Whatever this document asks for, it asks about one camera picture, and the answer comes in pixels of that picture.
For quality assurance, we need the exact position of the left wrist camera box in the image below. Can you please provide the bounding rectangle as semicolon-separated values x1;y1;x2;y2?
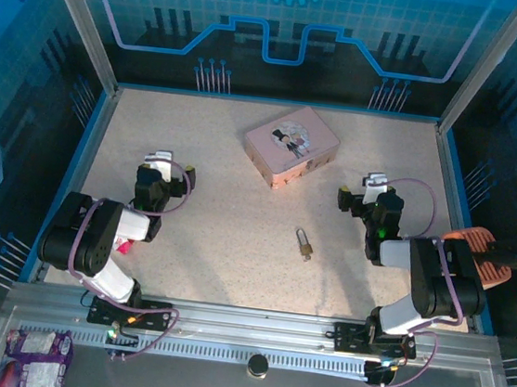
141;146;176;185

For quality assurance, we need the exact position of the aluminium frame post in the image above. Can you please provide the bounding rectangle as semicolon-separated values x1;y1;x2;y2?
434;0;517;143
21;0;133;97

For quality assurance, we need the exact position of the brass padlock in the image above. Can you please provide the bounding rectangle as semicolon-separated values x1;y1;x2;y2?
291;226;317;260

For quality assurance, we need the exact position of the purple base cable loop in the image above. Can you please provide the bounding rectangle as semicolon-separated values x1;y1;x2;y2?
106;300;182;369
365;324;444;387

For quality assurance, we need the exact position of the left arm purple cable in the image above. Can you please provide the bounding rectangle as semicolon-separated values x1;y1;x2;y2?
63;148;199;297

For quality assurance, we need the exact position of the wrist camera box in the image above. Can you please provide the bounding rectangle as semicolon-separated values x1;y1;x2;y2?
361;169;392;208
141;146;176;185

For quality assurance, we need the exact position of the pink candy wrapper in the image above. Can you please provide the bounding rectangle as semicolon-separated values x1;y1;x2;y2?
113;235;136;258

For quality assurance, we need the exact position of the orange ribbed tool black handle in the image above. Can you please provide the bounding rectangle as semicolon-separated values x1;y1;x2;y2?
434;221;517;296

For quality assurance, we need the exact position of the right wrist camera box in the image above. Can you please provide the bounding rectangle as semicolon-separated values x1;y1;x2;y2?
361;169;392;208

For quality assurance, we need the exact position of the pink wedding cartoon tin box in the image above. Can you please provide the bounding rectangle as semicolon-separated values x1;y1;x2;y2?
239;99;345;198

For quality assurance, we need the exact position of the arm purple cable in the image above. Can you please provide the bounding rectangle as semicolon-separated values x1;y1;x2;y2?
63;148;199;297
368;174;482;328

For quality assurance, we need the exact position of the purple snack bag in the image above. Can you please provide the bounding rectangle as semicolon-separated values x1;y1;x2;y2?
0;322;77;387

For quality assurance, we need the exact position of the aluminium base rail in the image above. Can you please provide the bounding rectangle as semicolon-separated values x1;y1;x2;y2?
4;280;506;381

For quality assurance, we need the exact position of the black round knob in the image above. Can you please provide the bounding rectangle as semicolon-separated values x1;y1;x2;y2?
244;352;271;383

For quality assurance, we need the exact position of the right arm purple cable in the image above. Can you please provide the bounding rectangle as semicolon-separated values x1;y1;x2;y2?
368;174;482;328

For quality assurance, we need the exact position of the slotted grey cable duct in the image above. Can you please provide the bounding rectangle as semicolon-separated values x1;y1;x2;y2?
16;321;377;381

